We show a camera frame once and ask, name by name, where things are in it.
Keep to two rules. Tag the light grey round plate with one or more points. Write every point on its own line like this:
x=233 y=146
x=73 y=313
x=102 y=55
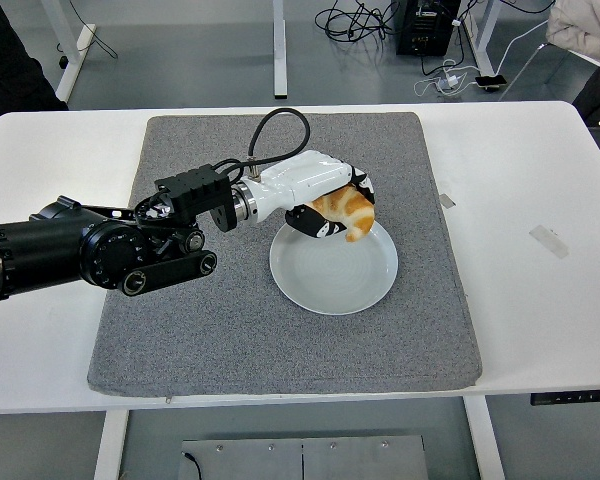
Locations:
x=335 y=277

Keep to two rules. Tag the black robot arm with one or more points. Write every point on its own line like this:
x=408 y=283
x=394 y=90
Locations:
x=45 y=247

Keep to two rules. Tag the black computer case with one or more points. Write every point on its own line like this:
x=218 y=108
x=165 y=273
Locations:
x=425 y=27

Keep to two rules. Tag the beige padded jacket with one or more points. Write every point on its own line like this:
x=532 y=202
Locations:
x=585 y=25

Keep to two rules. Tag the white background desk leg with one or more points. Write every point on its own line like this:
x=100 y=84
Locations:
x=481 y=35
x=279 y=50

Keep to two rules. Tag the white table leg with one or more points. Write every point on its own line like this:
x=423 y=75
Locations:
x=111 y=445
x=484 y=440

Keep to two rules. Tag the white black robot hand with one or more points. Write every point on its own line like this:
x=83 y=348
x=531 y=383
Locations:
x=305 y=177

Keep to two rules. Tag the grey metal chair leg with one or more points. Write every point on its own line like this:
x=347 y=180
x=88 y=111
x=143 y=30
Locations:
x=530 y=70

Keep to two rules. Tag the black table control panel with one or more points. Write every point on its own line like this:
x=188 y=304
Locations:
x=575 y=398

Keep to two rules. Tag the person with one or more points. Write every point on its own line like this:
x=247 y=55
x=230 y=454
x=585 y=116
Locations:
x=5 y=75

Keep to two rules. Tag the grey metal plate with screws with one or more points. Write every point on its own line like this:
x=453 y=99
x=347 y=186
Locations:
x=330 y=460

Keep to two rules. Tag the small grey tape piece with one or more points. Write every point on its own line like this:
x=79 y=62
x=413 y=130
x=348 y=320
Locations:
x=448 y=200

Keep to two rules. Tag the golden croissant bread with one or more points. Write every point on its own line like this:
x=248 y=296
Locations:
x=352 y=210

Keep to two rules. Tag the large grey tape piece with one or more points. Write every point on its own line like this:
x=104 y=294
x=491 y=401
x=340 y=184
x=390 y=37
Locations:
x=549 y=242

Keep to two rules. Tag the white desk leg with foot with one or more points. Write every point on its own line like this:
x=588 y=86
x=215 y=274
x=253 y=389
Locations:
x=72 y=55

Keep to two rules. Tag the black smartphone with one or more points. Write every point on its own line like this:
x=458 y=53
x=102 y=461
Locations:
x=490 y=81

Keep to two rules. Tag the grey fabric mat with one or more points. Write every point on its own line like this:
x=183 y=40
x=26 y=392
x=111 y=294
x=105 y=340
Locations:
x=280 y=350

